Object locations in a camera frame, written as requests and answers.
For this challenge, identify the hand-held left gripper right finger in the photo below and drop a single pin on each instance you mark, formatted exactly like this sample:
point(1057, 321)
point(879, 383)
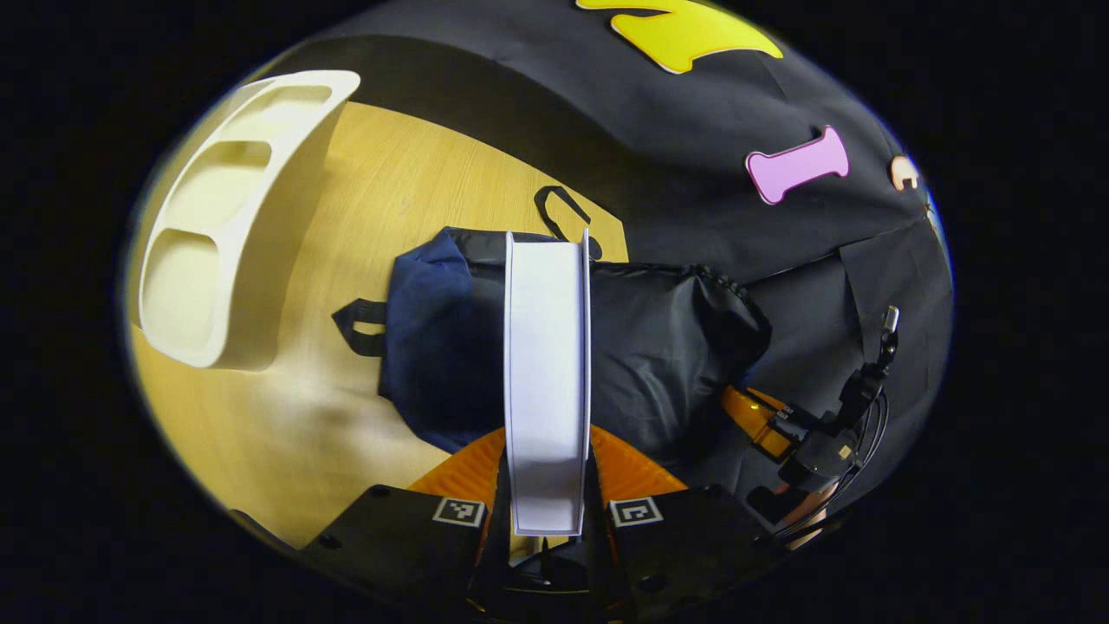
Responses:
point(684, 537)

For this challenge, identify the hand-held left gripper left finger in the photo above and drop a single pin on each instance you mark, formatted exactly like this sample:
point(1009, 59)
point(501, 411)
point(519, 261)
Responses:
point(390, 537)

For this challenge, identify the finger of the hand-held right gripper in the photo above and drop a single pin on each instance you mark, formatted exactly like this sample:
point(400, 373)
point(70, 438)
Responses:
point(758, 420)

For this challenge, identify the blue schoolbag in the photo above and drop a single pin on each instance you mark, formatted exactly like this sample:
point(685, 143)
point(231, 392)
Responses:
point(667, 347)

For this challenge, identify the white cover book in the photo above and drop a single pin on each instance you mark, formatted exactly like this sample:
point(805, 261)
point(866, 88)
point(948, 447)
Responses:
point(548, 381)

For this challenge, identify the white plastic bookshelf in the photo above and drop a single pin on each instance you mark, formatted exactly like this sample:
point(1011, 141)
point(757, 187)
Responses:
point(243, 260)

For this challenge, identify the black backdrop cloth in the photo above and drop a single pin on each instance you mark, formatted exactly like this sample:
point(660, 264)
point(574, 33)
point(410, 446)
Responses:
point(693, 130)

